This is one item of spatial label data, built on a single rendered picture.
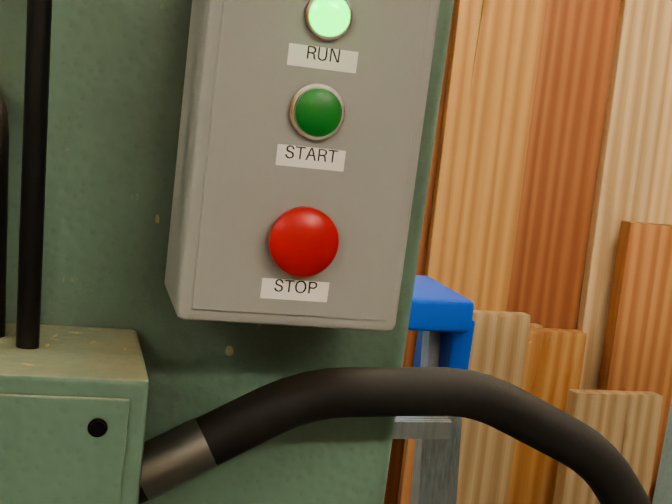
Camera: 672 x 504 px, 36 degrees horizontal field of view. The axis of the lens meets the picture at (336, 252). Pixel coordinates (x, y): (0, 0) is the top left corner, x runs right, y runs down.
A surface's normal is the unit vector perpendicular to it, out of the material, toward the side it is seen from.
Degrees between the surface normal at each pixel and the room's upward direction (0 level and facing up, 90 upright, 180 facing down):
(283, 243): 91
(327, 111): 89
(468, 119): 87
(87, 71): 90
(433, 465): 82
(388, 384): 52
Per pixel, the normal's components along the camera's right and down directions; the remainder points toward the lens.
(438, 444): 0.42, 0.06
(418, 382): 0.29, -0.44
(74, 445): 0.25, 0.19
